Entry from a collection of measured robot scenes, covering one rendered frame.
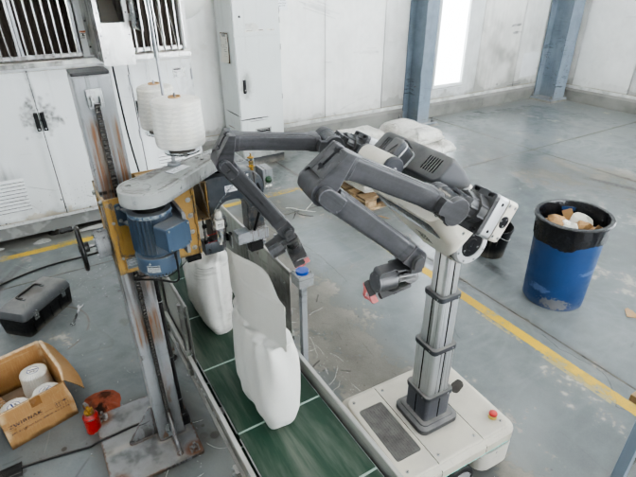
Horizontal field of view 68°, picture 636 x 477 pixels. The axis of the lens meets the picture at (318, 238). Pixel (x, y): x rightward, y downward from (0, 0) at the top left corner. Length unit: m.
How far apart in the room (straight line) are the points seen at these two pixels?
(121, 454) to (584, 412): 2.37
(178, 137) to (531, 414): 2.23
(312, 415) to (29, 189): 3.32
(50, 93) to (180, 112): 2.96
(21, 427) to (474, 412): 2.18
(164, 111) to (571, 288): 2.83
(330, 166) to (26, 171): 3.85
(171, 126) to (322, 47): 5.29
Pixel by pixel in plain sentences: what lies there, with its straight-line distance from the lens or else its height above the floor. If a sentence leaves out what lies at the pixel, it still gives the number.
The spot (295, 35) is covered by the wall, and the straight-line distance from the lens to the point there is 6.56.
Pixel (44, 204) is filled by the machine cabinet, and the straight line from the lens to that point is 4.74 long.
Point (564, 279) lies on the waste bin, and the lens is 3.53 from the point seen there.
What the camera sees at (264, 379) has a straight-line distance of 1.92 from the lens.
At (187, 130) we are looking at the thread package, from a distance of 1.62.
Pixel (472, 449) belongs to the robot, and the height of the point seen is 0.25.
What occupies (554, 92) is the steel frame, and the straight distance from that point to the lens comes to 9.93.
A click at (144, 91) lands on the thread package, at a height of 1.67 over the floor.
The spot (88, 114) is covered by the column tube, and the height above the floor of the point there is 1.63.
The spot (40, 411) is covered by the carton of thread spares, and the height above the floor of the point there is 0.14.
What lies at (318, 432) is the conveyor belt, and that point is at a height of 0.38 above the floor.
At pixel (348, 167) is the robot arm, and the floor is 1.68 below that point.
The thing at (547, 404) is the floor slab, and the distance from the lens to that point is 2.97.
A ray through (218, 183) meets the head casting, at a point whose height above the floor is 1.32.
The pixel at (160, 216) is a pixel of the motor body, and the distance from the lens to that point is 1.68.
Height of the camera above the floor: 2.02
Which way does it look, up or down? 29 degrees down
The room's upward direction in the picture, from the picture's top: straight up
